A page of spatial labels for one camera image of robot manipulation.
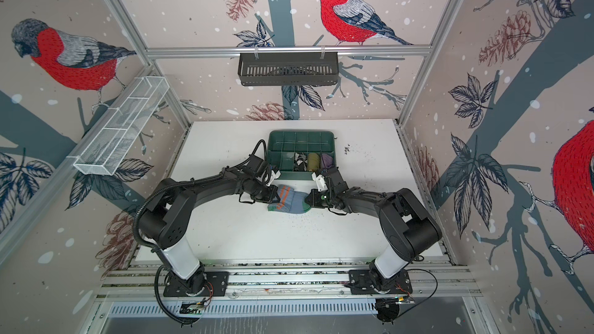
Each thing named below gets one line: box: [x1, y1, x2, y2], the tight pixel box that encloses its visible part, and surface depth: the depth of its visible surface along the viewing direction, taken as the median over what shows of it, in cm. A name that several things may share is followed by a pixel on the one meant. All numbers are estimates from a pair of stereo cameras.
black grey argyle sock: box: [293, 151, 308, 172], surface depth 99 cm
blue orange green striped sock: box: [267, 184, 311, 215], surface depth 92 cm
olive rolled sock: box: [307, 152, 321, 171], surface depth 100 cm
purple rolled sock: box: [321, 153, 334, 169], surface depth 103 cm
